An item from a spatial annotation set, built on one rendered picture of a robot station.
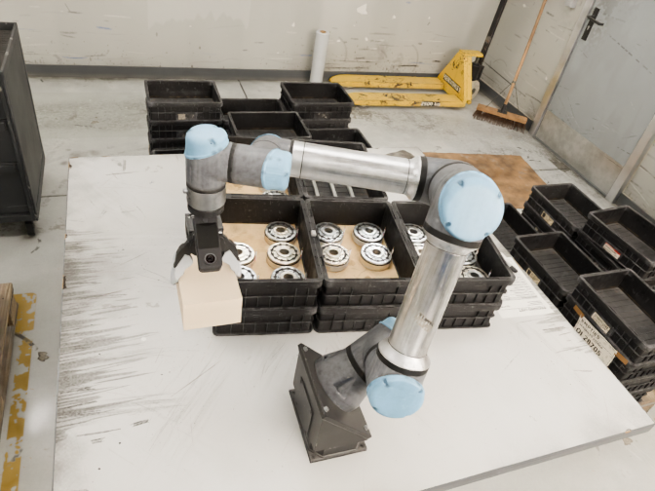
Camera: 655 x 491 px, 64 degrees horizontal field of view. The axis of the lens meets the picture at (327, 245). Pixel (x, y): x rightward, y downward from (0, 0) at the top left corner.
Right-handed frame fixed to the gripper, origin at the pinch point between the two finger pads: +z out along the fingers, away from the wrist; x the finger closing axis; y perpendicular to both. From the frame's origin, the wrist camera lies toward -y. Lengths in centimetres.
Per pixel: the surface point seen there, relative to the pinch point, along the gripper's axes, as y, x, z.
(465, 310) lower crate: 5, -80, 30
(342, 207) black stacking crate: 48, -53, 19
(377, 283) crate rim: 10, -49, 17
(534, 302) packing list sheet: 11, -117, 40
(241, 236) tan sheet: 47, -18, 26
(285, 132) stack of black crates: 176, -72, 60
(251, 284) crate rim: 15.1, -14.3, 17.5
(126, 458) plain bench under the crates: -14.2, 20.5, 39.7
